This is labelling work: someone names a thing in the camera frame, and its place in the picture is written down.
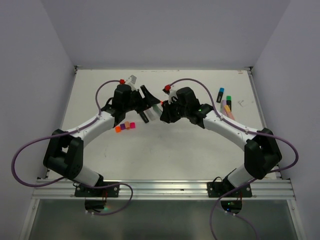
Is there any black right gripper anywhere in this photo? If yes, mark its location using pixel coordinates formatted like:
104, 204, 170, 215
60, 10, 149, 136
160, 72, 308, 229
160, 96, 190, 123

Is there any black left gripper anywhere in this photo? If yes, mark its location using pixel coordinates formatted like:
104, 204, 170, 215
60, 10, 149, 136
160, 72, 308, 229
123, 85, 160, 113

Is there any pink highlighter cap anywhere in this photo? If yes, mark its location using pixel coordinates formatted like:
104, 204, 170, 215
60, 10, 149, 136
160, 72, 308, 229
129, 122, 136, 129

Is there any peach highlighter cap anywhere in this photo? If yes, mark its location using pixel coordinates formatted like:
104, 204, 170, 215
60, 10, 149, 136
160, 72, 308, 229
124, 121, 131, 130

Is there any purple highlighter cap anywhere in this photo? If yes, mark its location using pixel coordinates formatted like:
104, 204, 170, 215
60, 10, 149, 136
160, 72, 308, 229
120, 123, 126, 131

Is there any orange highlighter cap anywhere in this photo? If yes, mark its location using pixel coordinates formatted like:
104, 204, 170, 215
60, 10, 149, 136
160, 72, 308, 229
115, 126, 121, 133

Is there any blue highlighter pen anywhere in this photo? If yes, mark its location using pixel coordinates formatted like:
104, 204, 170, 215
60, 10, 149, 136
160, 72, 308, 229
216, 87, 225, 103

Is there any black pink highlighter pen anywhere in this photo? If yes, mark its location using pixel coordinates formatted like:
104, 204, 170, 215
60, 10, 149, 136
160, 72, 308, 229
140, 112, 149, 123

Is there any mint green highlighter pen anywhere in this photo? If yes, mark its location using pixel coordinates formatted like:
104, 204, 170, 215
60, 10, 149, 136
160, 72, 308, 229
152, 105, 162, 115

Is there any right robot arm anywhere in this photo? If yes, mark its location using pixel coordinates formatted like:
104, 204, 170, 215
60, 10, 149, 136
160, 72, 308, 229
160, 85, 282, 197

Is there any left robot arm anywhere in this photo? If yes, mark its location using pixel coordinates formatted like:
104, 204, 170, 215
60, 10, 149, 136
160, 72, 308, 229
43, 84, 160, 197

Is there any lilac pastel highlighter pen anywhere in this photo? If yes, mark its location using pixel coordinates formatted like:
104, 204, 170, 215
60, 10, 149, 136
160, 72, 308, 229
220, 99, 227, 112

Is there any orange pastel highlighter pen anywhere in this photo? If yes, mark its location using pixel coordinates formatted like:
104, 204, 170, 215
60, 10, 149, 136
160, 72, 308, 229
224, 105, 235, 120

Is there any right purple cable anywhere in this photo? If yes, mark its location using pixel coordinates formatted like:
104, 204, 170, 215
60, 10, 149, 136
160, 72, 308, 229
162, 77, 300, 240

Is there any purple cable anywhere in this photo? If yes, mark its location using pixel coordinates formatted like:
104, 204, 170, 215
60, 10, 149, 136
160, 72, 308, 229
11, 78, 133, 216
162, 77, 300, 240

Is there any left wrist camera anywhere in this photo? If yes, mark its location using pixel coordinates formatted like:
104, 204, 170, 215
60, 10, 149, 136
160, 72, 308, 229
125, 75, 137, 91

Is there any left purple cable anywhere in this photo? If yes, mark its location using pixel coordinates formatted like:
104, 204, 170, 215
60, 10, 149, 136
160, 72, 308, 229
11, 78, 133, 216

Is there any aluminium right side rail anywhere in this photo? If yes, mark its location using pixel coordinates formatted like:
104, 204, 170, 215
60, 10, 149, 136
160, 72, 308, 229
244, 66, 290, 180

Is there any aluminium rail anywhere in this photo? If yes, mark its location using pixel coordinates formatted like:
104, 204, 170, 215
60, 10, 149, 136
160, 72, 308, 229
32, 179, 295, 200
244, 66, 290, 180

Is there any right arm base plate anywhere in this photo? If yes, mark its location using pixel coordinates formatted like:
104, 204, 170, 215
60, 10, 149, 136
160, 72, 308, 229
206, 181, 253, 198

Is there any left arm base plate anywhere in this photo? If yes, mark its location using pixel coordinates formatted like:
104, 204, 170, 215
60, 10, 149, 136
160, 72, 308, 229
72, 181, 120, 198

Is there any aluminium front rail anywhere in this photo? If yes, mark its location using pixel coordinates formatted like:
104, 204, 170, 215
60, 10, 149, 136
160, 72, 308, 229
32, 179, 295, 200

